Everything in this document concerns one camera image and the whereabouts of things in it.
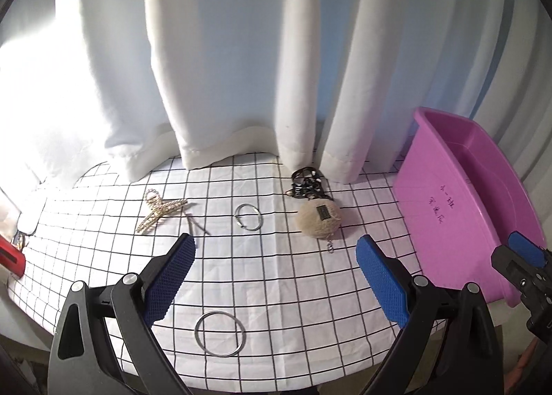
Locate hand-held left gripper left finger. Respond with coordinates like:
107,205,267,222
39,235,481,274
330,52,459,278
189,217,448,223
47,235,197,395

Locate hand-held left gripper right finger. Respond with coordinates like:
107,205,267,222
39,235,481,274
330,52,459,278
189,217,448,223
355,235,503,395

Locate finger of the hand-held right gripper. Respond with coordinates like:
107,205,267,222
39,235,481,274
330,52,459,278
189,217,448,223
507,230,552,276
491,246,552,339

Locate dark bobby pin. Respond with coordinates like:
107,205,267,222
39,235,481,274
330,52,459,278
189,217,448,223
185,210,211,236

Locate pearl hair claw clip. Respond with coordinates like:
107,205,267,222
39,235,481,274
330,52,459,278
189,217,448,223
136,189,189,235

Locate pink plastic bin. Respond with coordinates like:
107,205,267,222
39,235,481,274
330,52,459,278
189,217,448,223
394,107,546,308

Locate small silver bangle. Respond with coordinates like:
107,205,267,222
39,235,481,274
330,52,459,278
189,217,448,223
234,204,263,232

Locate black beaded hair claw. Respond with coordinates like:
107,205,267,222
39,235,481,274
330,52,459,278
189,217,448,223
285,167,335,203

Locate black-checked white tablecloth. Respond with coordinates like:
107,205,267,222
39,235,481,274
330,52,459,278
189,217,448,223
6,149,510,388

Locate red box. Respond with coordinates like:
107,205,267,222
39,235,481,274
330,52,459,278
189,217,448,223
0,236,27,278

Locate white curtain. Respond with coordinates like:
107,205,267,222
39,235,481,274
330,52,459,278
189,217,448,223
0,0,552,189

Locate beige fluffy pompom keychain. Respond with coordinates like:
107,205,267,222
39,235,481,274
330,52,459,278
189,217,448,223
294,201,343,255

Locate large silver ring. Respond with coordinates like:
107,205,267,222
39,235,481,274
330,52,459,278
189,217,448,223
194,311,246,357

